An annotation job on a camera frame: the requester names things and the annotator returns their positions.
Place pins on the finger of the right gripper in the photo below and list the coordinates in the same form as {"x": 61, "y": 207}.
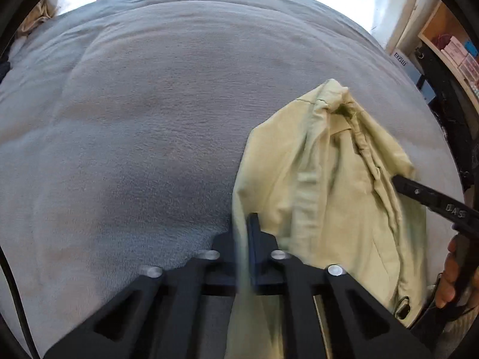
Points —
{"x": 414, "y": 190}

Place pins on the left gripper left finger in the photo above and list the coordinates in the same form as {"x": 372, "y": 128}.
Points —
{"x": 158, "y": 314}

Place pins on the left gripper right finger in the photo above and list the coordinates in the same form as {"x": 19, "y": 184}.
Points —
{"x": 324, "y": 313}

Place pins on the yellow black hooded jacket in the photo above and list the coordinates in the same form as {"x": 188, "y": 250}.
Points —
{"x": 318, "y": 174}

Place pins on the person right hand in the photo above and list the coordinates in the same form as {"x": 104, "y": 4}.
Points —
{"x": 445, "y": 292}

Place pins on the white labelled box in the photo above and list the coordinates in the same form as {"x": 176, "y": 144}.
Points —
{"x": 407, "y": 66}

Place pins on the pink storage boxes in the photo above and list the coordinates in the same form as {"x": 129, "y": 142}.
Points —
{"x": 462, "y": 60}

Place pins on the wooden shelf desk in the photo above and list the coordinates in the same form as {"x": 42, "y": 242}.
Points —
{"x": 446, "y": 37}

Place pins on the grey bed blanket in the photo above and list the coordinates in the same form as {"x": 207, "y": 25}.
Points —
{"x": 123, "y": 123}

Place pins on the beige curtain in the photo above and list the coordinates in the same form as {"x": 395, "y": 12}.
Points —
{"x": 43, "y": 11}

